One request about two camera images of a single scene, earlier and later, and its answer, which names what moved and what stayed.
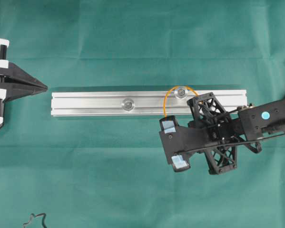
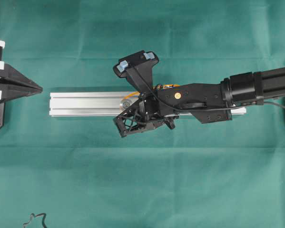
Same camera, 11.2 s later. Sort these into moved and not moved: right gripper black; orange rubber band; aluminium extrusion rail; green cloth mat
Moved: orange rubber band; right gripper black
Not moved: aluminium extrusion rail; green cloth mat
